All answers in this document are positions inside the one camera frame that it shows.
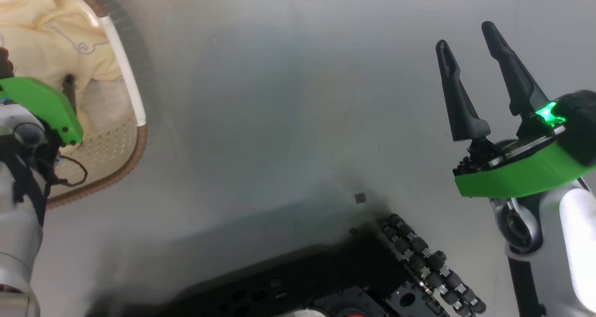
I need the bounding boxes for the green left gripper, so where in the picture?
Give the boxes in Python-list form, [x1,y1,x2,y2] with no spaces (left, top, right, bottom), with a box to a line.
[0,74,85,146]

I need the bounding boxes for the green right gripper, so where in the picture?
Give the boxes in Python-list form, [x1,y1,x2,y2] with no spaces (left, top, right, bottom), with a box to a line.
[435,21,596,199]

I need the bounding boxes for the cream garment with outline print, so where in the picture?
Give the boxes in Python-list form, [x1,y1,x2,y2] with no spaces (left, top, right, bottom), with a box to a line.
[0,0,124,122]

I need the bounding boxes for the cream perforated laundry basket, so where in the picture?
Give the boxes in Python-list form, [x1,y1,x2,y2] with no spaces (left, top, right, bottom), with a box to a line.
[0,0,149,210]

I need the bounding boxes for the thin black left gripper cable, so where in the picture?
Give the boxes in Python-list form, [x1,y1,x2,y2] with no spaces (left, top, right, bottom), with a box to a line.
[55,154,89,188]

